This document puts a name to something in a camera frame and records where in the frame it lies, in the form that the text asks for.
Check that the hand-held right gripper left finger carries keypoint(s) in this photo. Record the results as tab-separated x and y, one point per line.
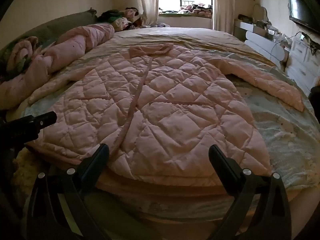
98	160

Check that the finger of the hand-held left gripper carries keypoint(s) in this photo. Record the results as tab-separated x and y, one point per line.
46	118

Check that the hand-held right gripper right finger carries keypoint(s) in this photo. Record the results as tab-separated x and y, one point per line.
220	162

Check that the pink quilted coat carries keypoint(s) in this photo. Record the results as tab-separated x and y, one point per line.
162	100

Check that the pile of clothes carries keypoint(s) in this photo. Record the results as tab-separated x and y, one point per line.
120	17

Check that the small clothes heap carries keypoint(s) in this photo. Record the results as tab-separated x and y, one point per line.
163	25

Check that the clothes heap on windowsill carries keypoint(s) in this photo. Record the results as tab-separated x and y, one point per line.
197	9

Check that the yellow fluffy cushion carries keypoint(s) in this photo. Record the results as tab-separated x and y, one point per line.
27	165

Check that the light blue printed blanket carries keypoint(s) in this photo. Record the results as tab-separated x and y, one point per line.
275	130

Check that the floral rolled blanket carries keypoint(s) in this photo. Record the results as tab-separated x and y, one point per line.
22	52

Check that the pink rolled comforter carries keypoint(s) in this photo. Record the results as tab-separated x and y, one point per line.
75	45

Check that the green headboard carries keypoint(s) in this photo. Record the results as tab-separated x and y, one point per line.
62	22

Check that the dark object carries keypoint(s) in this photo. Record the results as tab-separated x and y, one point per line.
315	97

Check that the white vanity desk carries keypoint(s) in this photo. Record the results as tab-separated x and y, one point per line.
260	43

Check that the yellow bed sheet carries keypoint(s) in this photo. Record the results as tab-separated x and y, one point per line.
187	36

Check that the white dresser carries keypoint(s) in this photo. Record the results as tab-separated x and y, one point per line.
302	60

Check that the clutter of small items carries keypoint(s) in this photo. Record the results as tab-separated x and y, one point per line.
270	31

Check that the vanity mirror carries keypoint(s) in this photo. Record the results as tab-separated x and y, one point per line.
261	12

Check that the white curtain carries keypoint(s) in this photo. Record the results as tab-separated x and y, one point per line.
147	0
222	5

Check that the black television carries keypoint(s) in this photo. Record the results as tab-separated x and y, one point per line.
302	10

